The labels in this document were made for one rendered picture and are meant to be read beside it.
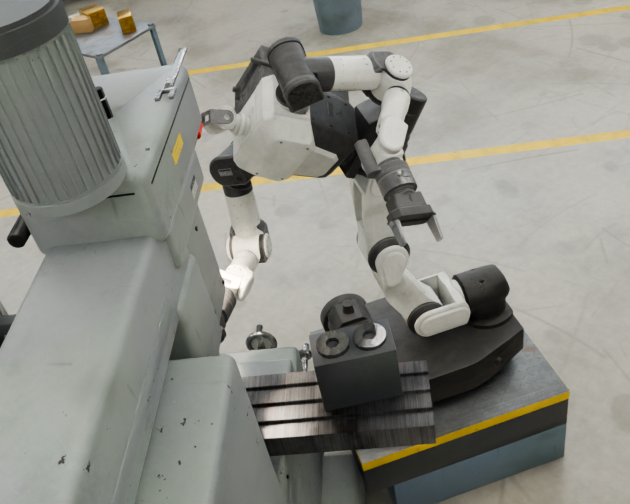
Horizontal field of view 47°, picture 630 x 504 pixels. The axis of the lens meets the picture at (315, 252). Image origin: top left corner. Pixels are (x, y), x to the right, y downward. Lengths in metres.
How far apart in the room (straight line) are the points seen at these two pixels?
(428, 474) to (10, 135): 2.01
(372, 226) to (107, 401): 1.32
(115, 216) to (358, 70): 0.83
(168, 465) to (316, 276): 2.71
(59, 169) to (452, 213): 3.17
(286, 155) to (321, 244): 2.14
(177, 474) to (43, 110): 0.61
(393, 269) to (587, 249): 1.77
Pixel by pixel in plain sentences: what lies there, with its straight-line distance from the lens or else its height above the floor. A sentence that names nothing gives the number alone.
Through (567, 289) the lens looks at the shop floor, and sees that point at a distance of 3.72.
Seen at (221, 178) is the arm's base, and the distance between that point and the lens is 2.19.
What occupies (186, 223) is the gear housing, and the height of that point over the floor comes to 1.67.
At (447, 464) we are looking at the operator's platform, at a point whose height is 0.22.
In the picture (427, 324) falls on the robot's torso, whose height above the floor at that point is 0.70.
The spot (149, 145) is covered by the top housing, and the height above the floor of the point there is 1.89.
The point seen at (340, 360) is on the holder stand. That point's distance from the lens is 1.92.
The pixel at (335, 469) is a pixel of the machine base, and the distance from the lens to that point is 2.84.
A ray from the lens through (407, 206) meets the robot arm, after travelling 1.74.
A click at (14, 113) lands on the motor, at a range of 1.20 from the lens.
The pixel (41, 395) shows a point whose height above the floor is 1.76.
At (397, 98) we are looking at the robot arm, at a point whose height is 1.62.
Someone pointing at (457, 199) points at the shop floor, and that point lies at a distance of 4.29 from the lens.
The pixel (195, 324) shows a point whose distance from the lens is 1.54.
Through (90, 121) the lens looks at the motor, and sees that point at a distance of 1.24.
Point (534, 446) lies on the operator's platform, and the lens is 2.94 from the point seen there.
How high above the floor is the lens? 2.54
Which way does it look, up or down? 39 degrees down
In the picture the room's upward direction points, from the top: 12 degrees counter-clockwise
